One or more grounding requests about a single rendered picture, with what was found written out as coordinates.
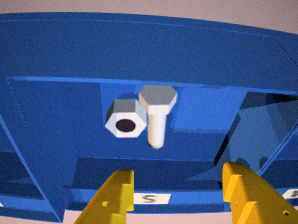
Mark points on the grey hex nut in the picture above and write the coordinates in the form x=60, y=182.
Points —
x=126, y=118

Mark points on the blue bin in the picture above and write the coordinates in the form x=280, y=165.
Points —
x=58, y=128

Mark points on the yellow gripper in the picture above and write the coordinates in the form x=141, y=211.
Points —
x=252, y=199

